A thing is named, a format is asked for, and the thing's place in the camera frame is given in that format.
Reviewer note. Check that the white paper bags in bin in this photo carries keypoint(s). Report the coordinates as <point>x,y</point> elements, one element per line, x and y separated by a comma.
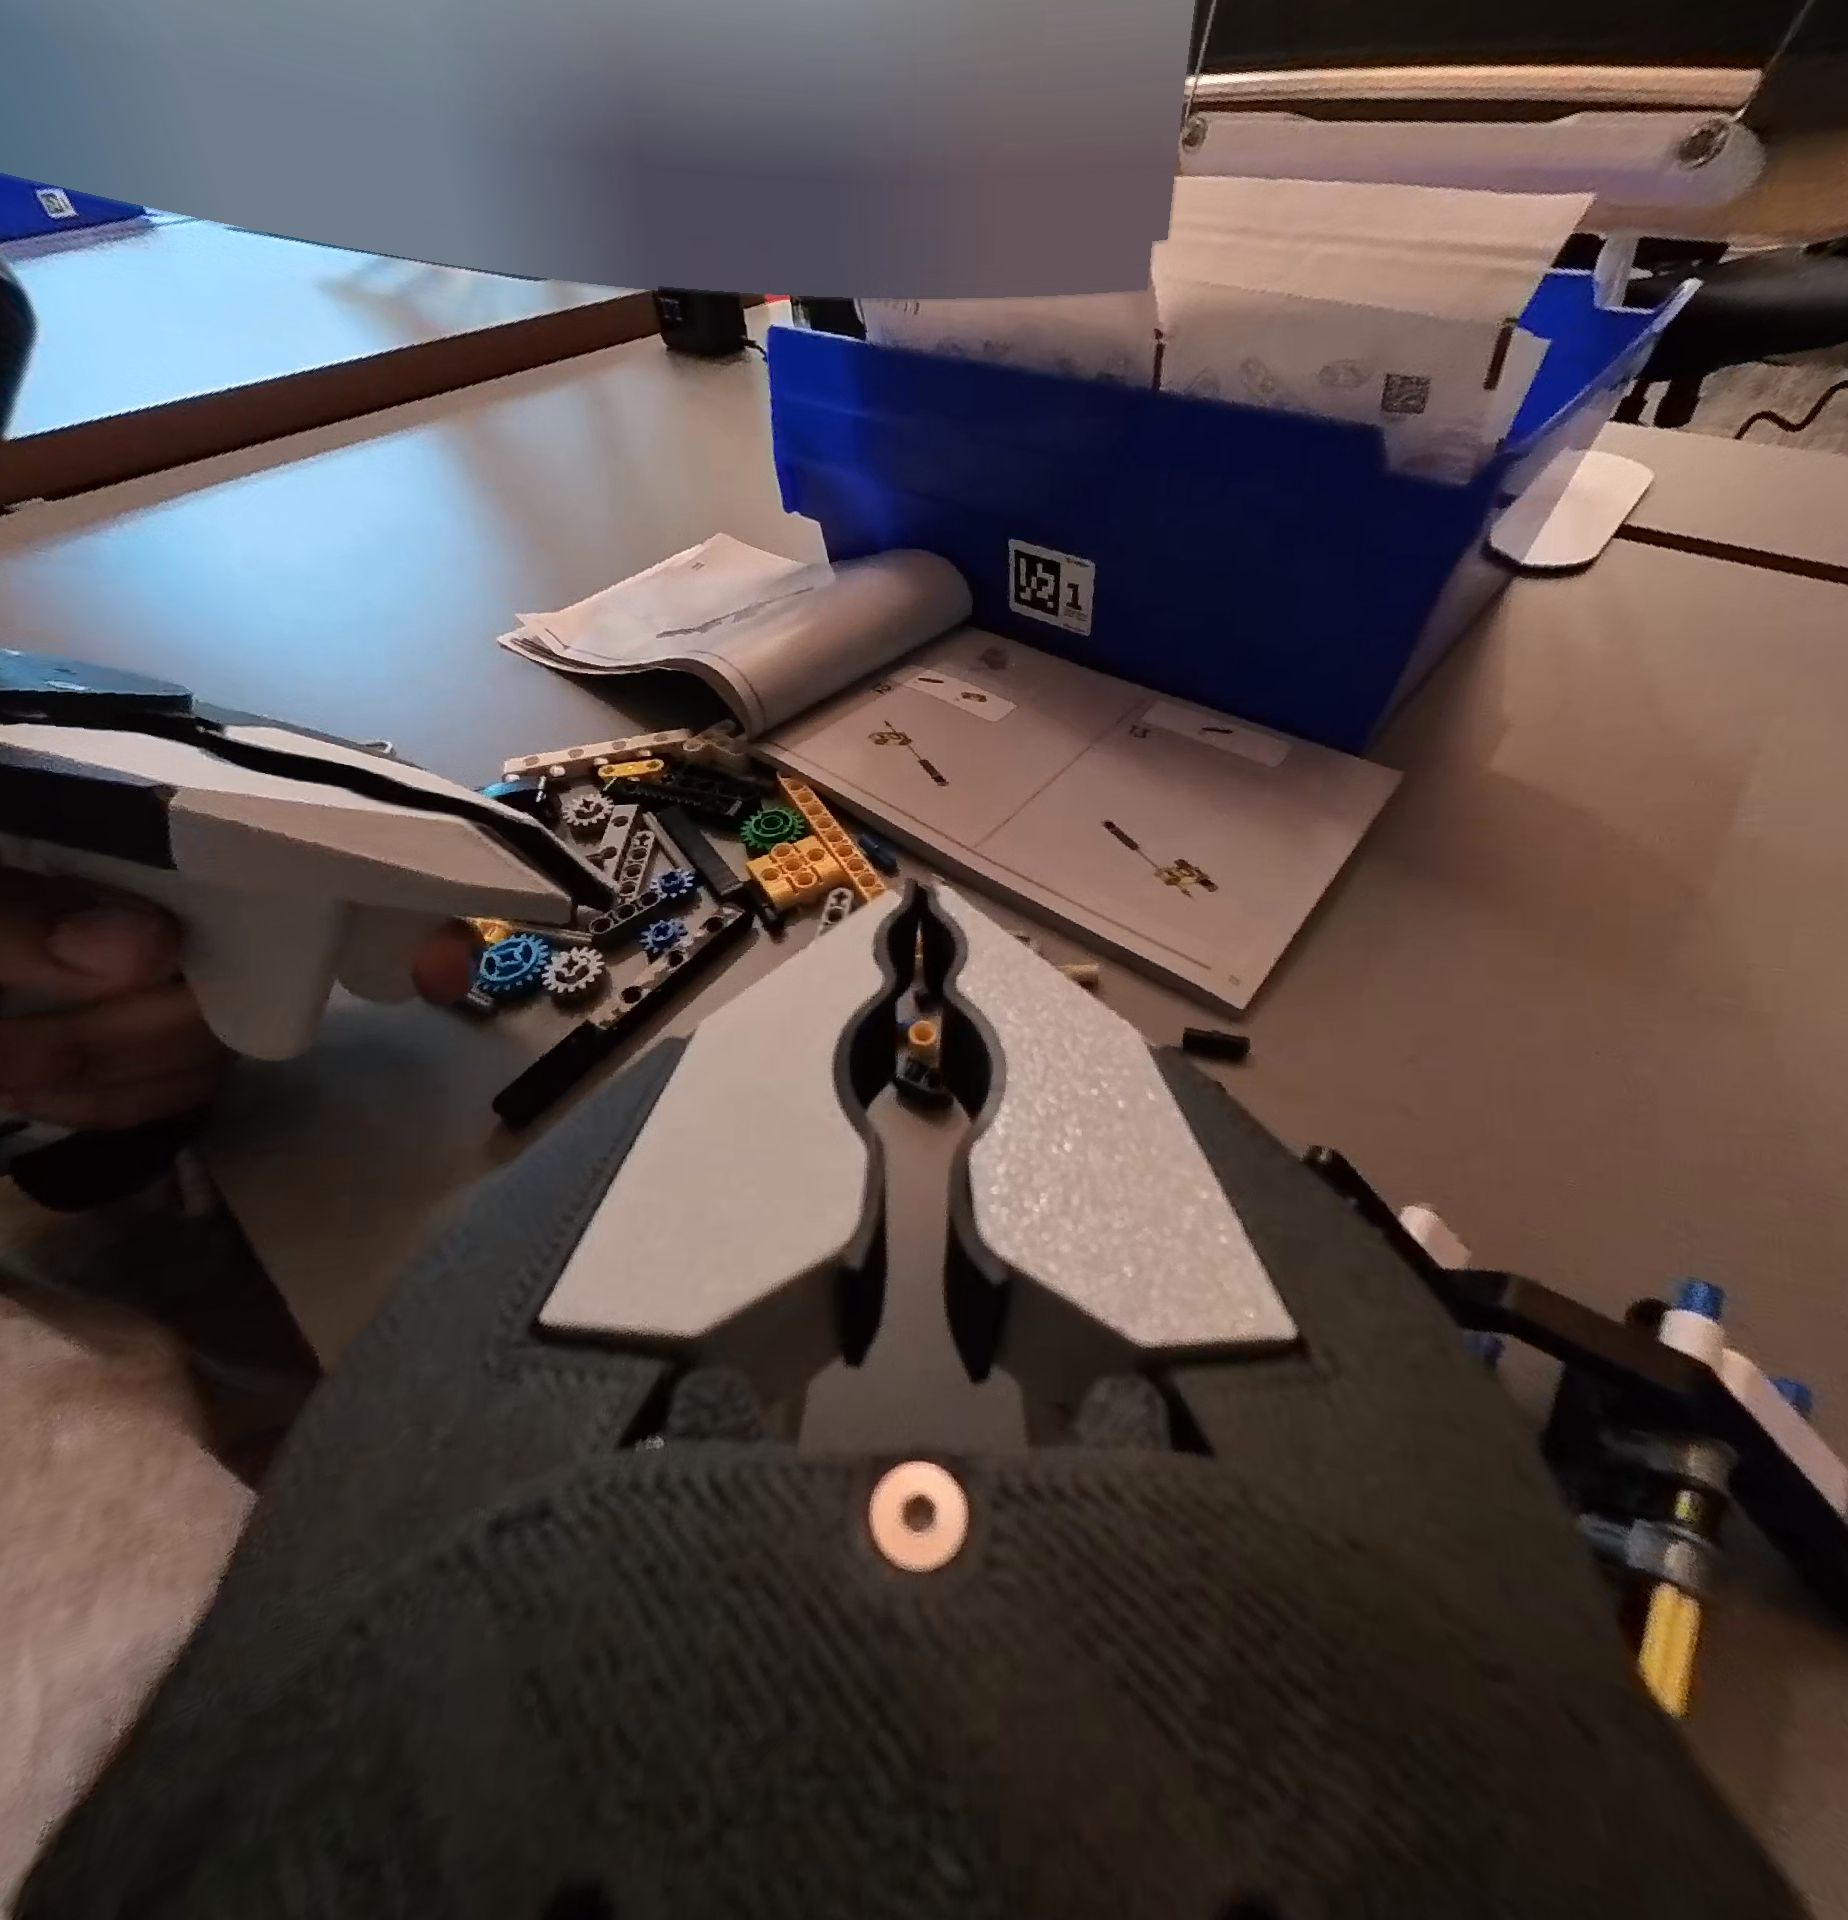
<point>1344,257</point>

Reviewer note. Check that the small blue bin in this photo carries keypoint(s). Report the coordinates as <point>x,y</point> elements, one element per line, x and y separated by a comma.
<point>54,204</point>

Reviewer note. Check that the white stand base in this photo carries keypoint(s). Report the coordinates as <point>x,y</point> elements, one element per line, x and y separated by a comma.
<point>1571,509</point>

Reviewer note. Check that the small yellow blue lego connector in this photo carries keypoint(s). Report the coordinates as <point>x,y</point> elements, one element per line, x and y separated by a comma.
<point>920,1040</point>

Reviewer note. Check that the large blue plastic bin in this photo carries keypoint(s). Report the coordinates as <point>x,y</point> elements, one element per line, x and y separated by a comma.
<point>1241,509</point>

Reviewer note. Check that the open instruction booklet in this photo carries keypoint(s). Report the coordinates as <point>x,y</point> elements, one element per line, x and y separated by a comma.
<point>1090,811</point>

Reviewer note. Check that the white bar with screws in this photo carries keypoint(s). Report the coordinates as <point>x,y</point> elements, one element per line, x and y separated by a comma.
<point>1466,150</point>

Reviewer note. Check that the person's left hand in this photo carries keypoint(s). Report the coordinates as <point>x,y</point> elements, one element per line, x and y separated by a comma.
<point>84,1005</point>

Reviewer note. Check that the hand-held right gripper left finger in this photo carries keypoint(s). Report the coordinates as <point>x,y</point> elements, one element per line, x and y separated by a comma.
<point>730,1184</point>

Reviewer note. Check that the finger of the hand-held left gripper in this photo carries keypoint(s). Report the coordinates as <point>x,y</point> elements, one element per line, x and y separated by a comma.
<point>265,825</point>
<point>337,772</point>

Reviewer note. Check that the pile of lego pieces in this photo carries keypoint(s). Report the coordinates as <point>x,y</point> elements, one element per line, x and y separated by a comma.
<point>803,871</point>

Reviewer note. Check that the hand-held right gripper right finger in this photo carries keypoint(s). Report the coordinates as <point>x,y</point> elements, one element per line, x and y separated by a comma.
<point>1106,1184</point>

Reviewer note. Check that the black power adapter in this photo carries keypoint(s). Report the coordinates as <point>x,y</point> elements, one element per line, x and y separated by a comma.
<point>699,324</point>

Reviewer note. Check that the black and white lego assembly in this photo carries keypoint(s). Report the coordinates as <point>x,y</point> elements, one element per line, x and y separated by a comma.
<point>1599,1351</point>

